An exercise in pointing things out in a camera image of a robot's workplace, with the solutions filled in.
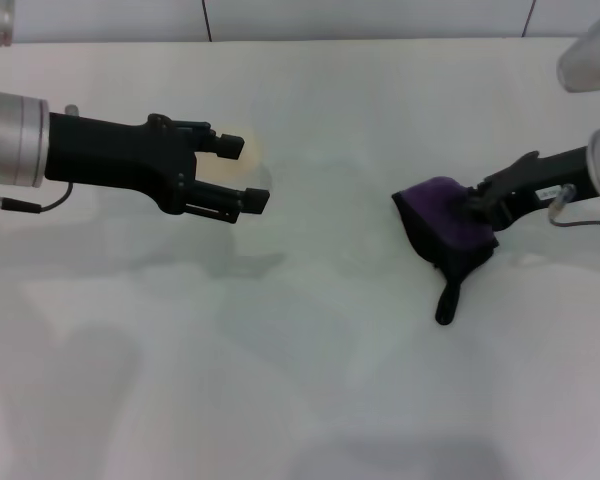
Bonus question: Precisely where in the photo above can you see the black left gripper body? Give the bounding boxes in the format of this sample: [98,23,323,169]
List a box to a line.
[44,112,199,216]

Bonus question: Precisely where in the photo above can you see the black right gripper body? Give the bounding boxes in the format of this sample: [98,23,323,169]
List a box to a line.
[479,146,594,233]

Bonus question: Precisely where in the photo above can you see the white paper cup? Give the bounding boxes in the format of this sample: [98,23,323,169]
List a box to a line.
[195,127,274,201]

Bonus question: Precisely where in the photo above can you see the purple-blue rag with black trim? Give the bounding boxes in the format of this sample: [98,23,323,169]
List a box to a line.
[391,175,500,326]

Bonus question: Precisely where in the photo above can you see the dark right arm cable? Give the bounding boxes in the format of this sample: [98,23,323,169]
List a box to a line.
[547,183,600,229]

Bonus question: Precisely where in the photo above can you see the dark arm cable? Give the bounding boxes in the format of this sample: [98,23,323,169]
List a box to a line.
[547,183,600,229]
[0,182,74,215]

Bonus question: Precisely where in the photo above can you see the dark left arm cable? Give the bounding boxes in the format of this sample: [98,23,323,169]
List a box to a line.
[0,182,74,215]

